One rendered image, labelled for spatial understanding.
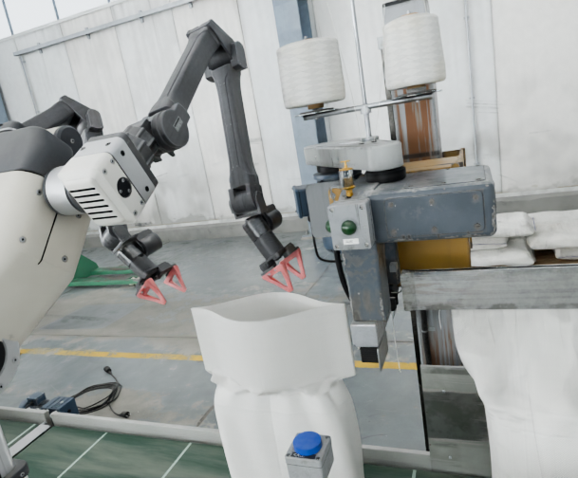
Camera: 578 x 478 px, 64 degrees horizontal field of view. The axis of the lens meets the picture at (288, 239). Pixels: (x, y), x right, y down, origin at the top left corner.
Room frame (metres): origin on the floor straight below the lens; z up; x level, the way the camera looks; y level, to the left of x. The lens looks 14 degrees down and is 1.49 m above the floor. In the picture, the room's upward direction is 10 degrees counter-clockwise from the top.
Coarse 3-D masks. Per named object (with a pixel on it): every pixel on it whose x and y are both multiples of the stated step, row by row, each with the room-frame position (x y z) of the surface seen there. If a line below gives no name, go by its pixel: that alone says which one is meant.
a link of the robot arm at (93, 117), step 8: (88, 112) 1.48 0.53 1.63; (96, 112) 1.49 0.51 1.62; (88, 120) 1.46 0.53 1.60; (96, 120) 1.47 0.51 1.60; (88, 128) 1.46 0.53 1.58; (96, 128) 1.46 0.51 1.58; (88, 136) 1.45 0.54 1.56; (96, 136) 1.47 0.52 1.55; (104, 232) 1.31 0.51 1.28; (112, 232) 1.29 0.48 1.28; (104, 240) 1.31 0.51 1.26; (112, 240) 1.29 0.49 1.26; (112, 248) 1.33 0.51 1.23
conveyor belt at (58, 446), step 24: (48, 432) 1.81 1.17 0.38; (72, 432) 1.78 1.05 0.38; (96, 432) 1.75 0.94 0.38; (24, 456) 1.67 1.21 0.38; (48, 456) 1.64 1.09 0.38; (72, 456) 1.62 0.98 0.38; (96, 456) 1.59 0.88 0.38; (120, 456) 1.57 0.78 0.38; (144, 456) 1.54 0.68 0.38; (168, 456) 1.52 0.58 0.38; (192, 456) 1.49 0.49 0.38; (216, 456) 1.47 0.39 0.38
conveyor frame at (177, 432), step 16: (64, 416) 1.87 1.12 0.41; (80, 416) 1.83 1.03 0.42; (96, 416) 1.81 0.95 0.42; (112, 432) 1.76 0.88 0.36; (128, 432) 1.73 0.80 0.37; (144, 432) 1.69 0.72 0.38; (160, 432) 1.66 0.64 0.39; (176, 432) 1.63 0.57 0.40; (192, 432) 1.60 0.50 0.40; (208, 432) 1.57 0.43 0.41; (368, 448) 1.33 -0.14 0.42; (384, 448) 1.31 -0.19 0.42; (368, 464) 1.33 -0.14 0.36; (384, 464) 1.31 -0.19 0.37; (400, 464) 1.29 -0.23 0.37; (416, 464) 1.27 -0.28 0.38
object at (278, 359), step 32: (224, 320) 1.15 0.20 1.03; (256, 320) 1.28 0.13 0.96; (288, 320) 1.09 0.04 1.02; (320, 320) 1.10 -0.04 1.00; (224, 352) 1.19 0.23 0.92; (256, 352) 1.09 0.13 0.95; (288, 352) 1.08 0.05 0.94; (320, 352) 1.10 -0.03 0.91; (352, 352) 1.10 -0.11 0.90; (224, 384) 1.19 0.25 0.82; (256, 384) 1.10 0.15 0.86; (288, 384) 1.08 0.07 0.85; (320, 384) 1.09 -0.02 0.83; (224, 416) 1.16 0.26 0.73; (256, 416) 1.12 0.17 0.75; (288, 416) 1.08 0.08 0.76; (320, 416) 1.06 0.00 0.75; (352, 416) 1.11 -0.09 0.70; (224, 448) 1.17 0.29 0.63; (256, 448) 1.12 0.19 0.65; (288, 448) 1.08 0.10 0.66; (352, 448) 1.08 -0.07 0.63
